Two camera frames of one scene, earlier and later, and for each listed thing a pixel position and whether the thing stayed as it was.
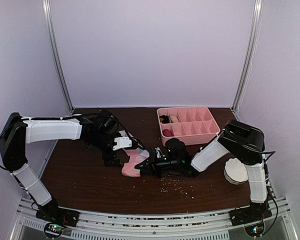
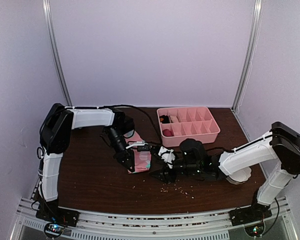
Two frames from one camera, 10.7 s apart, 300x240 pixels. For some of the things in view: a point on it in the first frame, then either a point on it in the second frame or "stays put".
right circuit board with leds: x=255 y=230 stays put
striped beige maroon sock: x=175 y=119 stays put
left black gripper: x=112 y=162 -> x=124 y=155
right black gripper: x=149 y=166 -> x=165 y=173
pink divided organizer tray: x=193 y=125 stays put
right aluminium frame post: x=256 y=23 stays put
